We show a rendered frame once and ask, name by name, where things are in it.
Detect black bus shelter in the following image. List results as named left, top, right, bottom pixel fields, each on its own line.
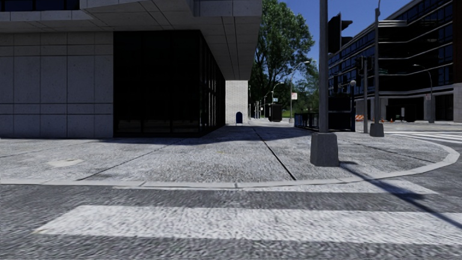
left=268, top=103, right=283, bottom=123

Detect grey street lamp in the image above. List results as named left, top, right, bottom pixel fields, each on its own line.
left=288, top=60, right=311, bottom=124
left=369, top=0, right=404, bottom=138
left=413, top=64, right=436, bottom=124
left=270, top=82, right=285, bottom=105

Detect dark stairway railing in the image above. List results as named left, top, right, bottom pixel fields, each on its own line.
left=294, top=79, right=357, bottom=132

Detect trees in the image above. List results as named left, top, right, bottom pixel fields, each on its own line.
left=248, top=0, right=320, bottom=119

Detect traffic light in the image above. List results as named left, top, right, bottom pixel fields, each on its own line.
left=310, top=0, right=353, bottom=167
left=355, top=55, right=374, bottom=134

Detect pale concrete building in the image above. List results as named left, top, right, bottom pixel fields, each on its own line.
left=0, top=0, right=263, bottom=140

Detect dark glass building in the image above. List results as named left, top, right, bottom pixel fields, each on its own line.
left=327, top=0, right=462, bottom=123

